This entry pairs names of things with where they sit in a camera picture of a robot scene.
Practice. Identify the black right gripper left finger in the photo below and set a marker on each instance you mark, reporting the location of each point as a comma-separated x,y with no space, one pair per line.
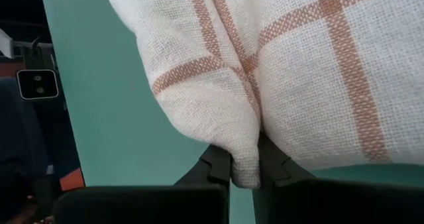
149,204

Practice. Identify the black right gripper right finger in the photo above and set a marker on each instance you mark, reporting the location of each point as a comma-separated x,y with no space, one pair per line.
331,204

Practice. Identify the white red-checked towel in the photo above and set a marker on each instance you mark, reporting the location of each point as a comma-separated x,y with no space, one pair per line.
298,85

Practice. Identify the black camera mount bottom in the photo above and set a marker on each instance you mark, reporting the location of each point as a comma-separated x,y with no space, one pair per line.
37,84

